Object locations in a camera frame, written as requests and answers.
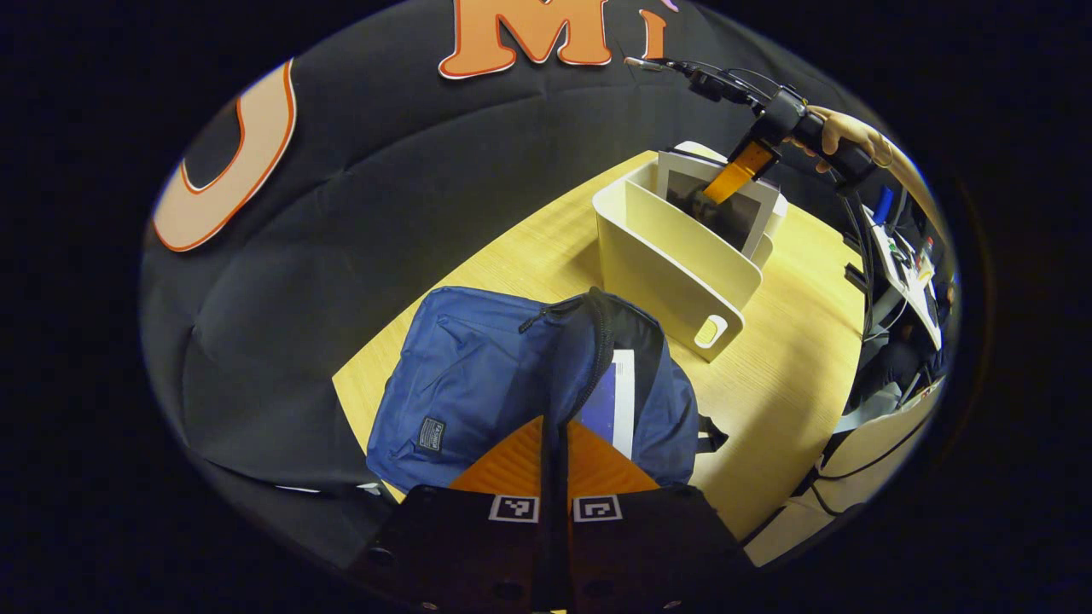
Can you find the white bookshelf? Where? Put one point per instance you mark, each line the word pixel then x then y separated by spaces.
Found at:
pixel 674 269

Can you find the white and grey cover book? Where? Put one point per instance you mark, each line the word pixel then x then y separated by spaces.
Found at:
pixel 751 217

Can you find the black backdrop cloth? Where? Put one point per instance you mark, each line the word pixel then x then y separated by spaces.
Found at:
pixel 367 196

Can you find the blue cover book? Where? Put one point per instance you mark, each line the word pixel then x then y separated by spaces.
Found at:
pixel 601 401

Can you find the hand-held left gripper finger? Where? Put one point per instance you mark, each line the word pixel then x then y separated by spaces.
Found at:
pixel 561 546
pixel 548 546

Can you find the blue schoolbag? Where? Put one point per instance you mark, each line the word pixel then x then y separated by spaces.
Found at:
pixel 478 375

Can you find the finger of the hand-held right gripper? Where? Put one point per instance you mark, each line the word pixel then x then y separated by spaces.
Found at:
pixel 740 170

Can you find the cluttered white side desk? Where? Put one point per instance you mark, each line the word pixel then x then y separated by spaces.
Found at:
pixel 909 281

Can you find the white side table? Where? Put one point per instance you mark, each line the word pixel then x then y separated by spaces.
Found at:
pixel 819 520

